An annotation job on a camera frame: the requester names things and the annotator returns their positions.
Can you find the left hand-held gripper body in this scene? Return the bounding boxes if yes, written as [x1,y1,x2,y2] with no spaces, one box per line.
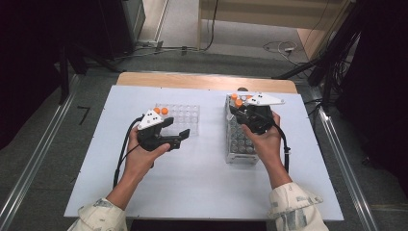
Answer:
[137,109,171,152]

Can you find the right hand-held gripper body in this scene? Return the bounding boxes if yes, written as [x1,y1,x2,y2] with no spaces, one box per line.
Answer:
[244,92,286,136]

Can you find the clear plastic tube rack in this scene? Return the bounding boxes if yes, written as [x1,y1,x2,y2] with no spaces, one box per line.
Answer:
[153,103,201,137]

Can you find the metal tube rack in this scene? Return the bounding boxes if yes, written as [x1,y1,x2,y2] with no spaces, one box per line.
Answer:
[224,92,261,166]

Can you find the person's left hand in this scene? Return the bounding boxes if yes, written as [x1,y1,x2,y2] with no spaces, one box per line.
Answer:
[123,126,171,184]

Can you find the person's right hand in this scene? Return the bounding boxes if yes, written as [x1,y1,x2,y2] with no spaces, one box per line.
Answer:
[242,112,287,171]

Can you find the power strip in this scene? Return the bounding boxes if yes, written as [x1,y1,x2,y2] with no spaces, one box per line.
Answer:
[136,38,165,50]

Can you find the light wooden shelf unit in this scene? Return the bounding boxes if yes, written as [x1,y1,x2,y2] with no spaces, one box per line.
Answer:
[196,0,355,61]

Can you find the black metal stand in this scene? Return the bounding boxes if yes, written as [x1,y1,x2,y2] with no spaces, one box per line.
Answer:
[57,42,124,106]

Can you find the dark cabinet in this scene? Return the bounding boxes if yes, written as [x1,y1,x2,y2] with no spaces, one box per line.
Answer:
[97,0,146,62]

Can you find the dark curtain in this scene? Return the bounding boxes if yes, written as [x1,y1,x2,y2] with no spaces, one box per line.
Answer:
[0,0,109,152]
[335,0,408,195]

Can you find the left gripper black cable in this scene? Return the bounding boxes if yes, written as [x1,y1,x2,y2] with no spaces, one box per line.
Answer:
[112,115,144,190]

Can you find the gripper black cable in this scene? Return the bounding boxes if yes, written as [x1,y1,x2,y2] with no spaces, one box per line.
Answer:
[256,112,292,174]
[112,115,144,190]

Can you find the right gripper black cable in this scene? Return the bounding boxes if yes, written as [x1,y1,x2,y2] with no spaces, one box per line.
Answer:
[256,112,292,174]

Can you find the white floor cable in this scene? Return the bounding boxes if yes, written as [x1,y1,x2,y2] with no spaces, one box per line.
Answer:
[263,40,298,58]

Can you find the grey floor cable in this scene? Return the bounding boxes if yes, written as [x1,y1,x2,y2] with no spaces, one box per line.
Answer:
[115,45,200,61]

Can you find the black stand with cables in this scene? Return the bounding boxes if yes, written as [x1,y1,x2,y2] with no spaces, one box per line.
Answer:
[271,0,365,113]

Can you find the black hanging cable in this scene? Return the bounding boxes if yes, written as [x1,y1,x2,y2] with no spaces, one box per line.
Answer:
[197,0,220,52]

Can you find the aluminium floor rail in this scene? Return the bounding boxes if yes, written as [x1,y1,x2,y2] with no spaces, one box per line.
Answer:
[316,105,380,231]
[0,74,81,231]

